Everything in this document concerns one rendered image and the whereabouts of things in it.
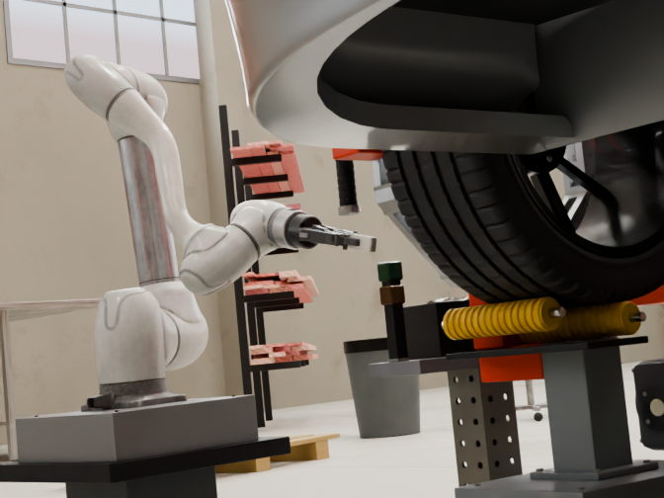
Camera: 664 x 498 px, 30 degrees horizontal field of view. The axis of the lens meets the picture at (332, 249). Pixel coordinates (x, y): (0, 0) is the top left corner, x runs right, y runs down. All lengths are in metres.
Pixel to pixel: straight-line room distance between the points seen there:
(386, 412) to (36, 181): 5.09
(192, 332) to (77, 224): 8.21
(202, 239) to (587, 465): 1.01
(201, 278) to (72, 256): 8.48
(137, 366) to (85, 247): 8.40
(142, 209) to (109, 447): 0.71
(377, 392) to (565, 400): 4.70
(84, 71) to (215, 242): 0.58
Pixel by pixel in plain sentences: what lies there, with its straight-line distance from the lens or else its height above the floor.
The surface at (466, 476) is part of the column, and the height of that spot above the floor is 0.18.
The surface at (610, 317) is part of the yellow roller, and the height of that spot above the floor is 0.49.
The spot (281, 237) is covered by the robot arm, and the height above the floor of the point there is 0.74.
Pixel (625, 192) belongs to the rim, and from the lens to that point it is 2.44.
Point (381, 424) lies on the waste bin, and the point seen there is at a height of 0.07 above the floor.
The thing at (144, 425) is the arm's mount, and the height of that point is 0.37.
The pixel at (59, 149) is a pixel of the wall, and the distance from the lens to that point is 11.26.
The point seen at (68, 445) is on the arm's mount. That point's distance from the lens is 2.76.
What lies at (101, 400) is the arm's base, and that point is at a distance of 2.85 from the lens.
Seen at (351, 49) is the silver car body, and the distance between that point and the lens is 1.52.
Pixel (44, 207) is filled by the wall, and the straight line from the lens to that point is 11.07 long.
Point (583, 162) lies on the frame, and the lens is 2.54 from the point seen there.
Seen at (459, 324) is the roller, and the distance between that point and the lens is 2.25.
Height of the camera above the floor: 0.47
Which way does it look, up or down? 5 degrees up
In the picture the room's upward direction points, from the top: 5 degrees counter-clockwise
